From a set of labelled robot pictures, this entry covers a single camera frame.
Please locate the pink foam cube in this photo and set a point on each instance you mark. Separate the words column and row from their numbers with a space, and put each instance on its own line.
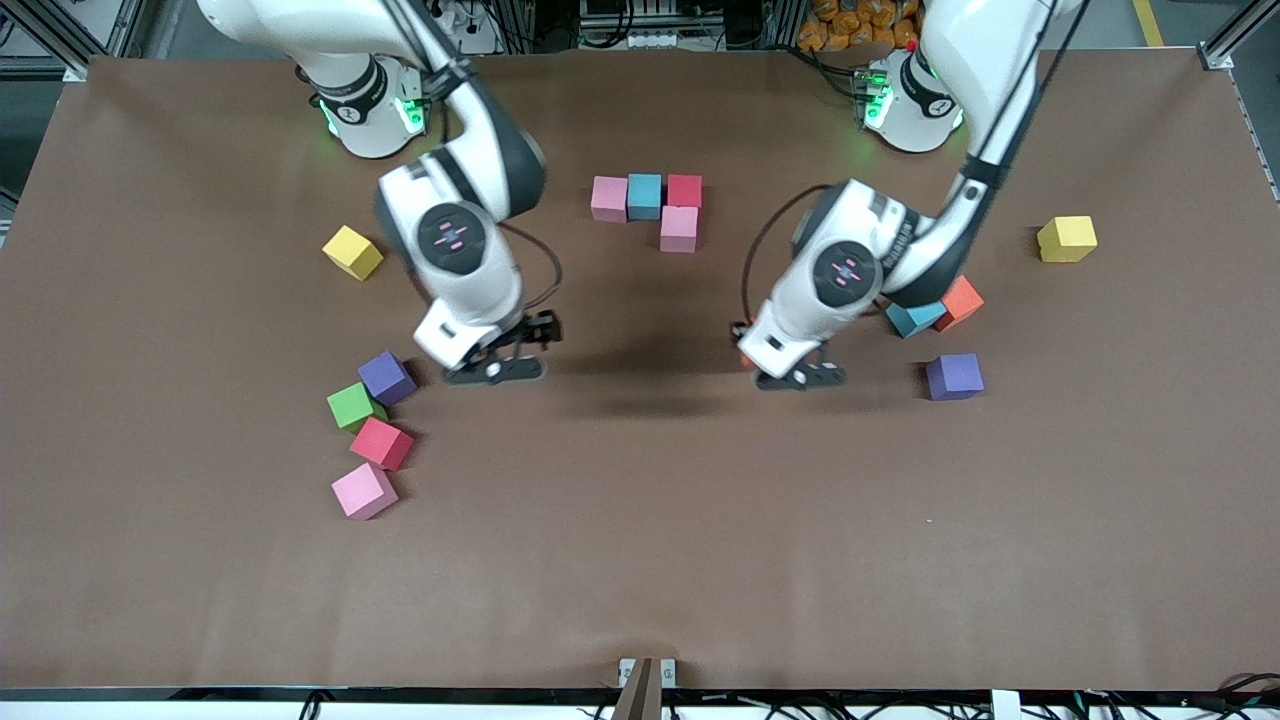
column 608, row 198
column 364, row 490
column 678, row 230

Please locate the grey electronics rack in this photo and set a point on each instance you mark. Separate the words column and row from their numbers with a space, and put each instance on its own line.
column 630, row 20

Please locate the aluminium frame profile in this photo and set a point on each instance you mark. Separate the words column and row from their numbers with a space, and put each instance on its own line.
column 1225, row 50
column 75, row 55

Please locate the purple foam cube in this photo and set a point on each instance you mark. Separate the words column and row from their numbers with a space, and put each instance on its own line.
column 955, row 375
column 387, row 378

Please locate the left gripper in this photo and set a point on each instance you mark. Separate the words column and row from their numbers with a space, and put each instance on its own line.
column 738, row 329

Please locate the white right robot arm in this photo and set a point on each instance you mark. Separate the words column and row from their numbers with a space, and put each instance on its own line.
column 470, row 290

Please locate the brown camera mount post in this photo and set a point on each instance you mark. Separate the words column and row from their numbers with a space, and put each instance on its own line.
column 638, row 698

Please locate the red foam cube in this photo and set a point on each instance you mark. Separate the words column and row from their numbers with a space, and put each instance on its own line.
column 381, row 443
column 685, row 190

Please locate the orange lumpy bag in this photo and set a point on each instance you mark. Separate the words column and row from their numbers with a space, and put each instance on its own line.
column 840, row 25

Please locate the yellow foam cube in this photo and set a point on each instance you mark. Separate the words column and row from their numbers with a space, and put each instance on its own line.
column 1067, row 239
column 352, row 252

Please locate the blue foam cube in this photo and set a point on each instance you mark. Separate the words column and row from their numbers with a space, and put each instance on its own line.
column 644, row 195
column 915, row 320

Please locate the white label tag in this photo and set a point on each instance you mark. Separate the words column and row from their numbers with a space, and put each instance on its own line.
column 1005, row 705

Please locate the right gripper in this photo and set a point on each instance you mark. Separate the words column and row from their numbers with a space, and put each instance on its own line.
column 537, row 330

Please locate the large table cover sheet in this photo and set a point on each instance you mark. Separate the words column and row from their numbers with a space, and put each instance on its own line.
column 640, row 560

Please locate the green foam cube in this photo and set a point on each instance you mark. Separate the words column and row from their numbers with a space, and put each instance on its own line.
column 348, row 405

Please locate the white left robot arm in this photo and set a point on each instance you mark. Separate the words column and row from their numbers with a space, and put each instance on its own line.
column 985, row 60

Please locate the small white bracket plates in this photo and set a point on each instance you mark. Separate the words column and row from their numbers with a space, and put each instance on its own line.
column 627, row 668

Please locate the white power strip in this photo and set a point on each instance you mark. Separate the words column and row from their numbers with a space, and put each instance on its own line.
column 470, row 25

